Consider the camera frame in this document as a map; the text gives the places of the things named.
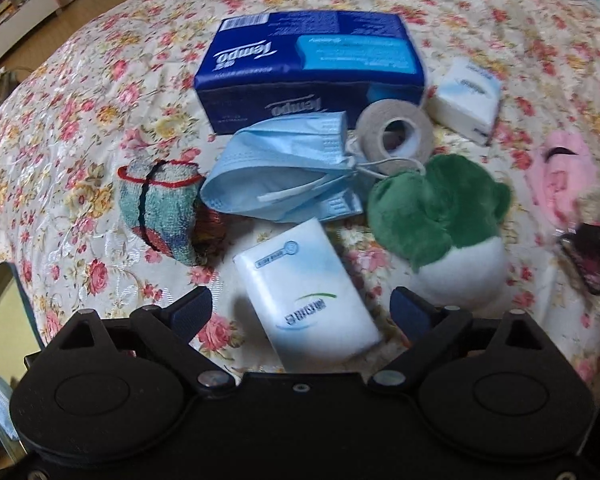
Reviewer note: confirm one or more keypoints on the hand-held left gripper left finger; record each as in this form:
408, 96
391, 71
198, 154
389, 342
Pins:
192, 310

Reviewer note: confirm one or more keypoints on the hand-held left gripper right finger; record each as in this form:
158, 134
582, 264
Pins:
409, 312

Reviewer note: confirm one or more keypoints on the green and white plush toy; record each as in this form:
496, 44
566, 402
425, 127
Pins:
430, 215

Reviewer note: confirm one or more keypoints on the striped teal sock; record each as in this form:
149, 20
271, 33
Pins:
160, 205

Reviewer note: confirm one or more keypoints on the gold metal tin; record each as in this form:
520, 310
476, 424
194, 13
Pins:
5, 320

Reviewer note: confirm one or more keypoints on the beige bandage roll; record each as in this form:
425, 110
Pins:
375, 120

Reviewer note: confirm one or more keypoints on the pink plush toy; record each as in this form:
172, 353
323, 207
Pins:
560, 175

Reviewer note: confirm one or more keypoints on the small white tissue pack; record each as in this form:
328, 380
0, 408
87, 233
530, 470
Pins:
467, 105

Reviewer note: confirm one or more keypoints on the floral bedspread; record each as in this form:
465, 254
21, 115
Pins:
130, 85

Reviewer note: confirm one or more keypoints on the blue tissue box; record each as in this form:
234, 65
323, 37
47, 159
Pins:
280, 67

